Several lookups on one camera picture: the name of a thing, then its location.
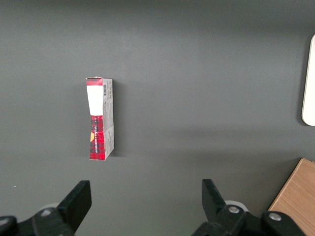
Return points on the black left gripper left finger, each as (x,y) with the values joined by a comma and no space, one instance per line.
(71,211)

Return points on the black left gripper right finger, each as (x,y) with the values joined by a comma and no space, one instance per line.
(216,211)

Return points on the wooden drawer cabinet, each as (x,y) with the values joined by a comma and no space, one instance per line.
(297,194)

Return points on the red plaid carton box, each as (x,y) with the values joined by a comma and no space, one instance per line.
(98,137)

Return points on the cream plastic tray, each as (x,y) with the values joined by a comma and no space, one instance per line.
(310,81)

